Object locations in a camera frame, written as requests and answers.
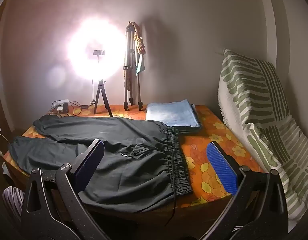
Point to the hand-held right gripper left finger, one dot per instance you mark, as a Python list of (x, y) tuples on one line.
[(91, 161)]

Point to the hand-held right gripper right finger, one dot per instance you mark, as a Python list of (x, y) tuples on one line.
[(221, 167)]

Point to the dark grey pants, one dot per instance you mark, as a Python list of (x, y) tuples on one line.
[(134, 170)]

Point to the orange floral bed cover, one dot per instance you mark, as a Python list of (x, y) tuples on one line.
[(209, 132)]

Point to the black power adapter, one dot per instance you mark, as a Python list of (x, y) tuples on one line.
[(65, 108)]

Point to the white power adapter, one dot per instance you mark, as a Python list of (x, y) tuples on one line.
[(60, 108)]

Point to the white power strip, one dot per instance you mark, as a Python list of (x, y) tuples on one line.
[(60, 102)]

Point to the small black tripod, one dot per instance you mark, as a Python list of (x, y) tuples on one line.
[(101, 92)]

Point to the person's striped clothing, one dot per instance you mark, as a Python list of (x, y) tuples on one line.
[(13, 202)]

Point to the green striped white blanket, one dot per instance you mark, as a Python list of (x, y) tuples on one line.
[(256, 85)]

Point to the tall folded tripod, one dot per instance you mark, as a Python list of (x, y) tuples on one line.
[(130, 62)]

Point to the teal cloth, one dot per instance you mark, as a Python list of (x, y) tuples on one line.
[(141, 66)]

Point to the black phone clamp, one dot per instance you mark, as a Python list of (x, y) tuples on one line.
[(98, 52)]

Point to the orange patterned cloth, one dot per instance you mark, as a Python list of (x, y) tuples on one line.
[(139, 41)]

